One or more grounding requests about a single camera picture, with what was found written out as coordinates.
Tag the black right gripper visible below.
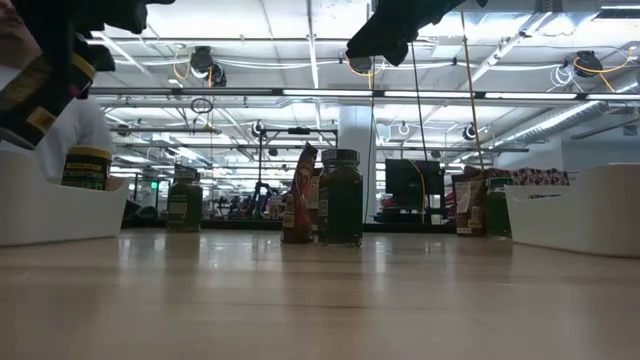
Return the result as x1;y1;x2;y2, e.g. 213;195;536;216
345;0;466;67

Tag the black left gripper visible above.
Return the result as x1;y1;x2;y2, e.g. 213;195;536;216
17;0;176;109

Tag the yellow lid spice jar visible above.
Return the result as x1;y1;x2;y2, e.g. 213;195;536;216
60;145;114;192
0;49;97;151

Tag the green lid spice jar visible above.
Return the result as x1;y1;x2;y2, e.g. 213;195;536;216
317;148;364;248
485;176;514;239
166;168;204;234

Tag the long ceiling light bar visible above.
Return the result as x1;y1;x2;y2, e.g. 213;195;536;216
89;87;640;101

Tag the person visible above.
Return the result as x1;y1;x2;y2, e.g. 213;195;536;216
0;9;115;185

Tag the white building column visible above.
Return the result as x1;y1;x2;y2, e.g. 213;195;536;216
338;104;378;224

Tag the black monitor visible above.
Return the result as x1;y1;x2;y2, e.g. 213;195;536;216
384;158;446;211

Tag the white plastic bin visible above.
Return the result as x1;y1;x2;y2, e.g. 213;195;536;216
503;163;640;259
0;149;132;248

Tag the black ceiling cable reel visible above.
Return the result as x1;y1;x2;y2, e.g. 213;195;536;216
572;49;605;79
347;55;375;76
188;45;229;89

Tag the black hanging cable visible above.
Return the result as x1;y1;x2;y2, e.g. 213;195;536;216
409;42;430;162

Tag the yellow hanging cable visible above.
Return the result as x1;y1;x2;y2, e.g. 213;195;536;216
459;9;486;170

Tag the black metal stand frame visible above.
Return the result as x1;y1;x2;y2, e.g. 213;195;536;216
257;127;340;221

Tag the silver ventilation duct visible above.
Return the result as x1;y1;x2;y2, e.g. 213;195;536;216
492;69;640;146

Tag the black aluminium table frame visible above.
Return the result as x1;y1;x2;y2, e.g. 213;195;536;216
122;219;511;235

